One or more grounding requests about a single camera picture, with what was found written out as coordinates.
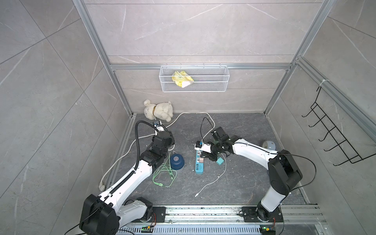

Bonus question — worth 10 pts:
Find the teal power strip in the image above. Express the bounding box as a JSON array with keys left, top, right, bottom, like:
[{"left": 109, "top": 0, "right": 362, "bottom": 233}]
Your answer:
[{"left": 195, "top": 151, "right": 204, "bottom": 174}]

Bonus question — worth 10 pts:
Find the thin white USB cable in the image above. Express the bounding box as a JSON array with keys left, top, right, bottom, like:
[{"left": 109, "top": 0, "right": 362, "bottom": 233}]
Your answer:
[{"left": 194, "top": 154, "right": 227, "bottom": 197}]

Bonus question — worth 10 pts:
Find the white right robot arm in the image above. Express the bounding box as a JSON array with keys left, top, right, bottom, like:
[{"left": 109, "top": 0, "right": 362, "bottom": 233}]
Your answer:
[{"left": 195, "top": 127, "right": 303, "bottom": 222}]

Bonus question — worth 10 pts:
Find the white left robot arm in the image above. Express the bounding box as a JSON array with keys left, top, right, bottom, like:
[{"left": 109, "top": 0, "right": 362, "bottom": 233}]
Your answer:
[{"left": 77, "top": 121, "right": 175, "bottom": 235}]

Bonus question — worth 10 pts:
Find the teal square charger block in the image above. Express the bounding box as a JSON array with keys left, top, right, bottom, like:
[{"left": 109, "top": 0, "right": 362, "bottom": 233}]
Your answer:
[{"left": 216, "top": 157, "right": 224, "bottom": 165}]

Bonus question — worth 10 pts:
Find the cream plush toy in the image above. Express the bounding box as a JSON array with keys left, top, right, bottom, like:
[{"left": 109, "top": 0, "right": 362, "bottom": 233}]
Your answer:
[{"left": 144, "top": 99, "right": 173, "bottom": 122}]

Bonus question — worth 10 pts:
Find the grey round alarm clock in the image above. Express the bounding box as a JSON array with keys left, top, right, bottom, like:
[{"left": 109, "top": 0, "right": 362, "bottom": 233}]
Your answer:
[{"left": 261, "top": 141, "right": 276, "bottom": 151}]

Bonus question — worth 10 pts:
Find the yellow crumpled bag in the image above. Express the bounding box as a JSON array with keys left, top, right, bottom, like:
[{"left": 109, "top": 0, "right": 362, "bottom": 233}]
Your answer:
[{"left": 171, "top": 70, "right": 194, "bottom": 88}]

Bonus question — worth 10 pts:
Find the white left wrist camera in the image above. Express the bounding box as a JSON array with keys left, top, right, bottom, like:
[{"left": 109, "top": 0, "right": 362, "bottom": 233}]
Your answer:
[{"left": 153, "top": 120, "right": 166, "bottom": 131}]

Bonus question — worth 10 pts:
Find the green charging cable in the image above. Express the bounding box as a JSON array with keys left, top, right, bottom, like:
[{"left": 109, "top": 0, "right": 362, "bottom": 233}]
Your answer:
[{"left": 152, "top": 155, "right": 178, "bottom": 188}]

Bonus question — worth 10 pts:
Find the white wire mesh basket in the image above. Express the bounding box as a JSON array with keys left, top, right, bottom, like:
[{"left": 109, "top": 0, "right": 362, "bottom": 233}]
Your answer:
[{"left": 159, "top": 65, "right": 230, "bottom": 93}]

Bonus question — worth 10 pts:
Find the thick white power cord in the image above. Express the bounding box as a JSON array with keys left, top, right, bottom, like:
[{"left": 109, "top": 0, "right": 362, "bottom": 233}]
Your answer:
[{"left": 98, "top": 111, "right": 216, "bottom": 192}]

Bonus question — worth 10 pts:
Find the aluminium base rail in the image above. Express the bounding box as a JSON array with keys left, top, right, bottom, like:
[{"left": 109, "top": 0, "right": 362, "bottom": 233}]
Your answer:
[{"left": 79, "top": 205, "right": 327, "bottom": 235}]

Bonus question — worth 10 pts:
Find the black wall hook rack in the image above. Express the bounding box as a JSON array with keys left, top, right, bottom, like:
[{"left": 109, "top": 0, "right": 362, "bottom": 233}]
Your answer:
[{"left": 302, "top": 86, "right": 376, "bottom": 166}]

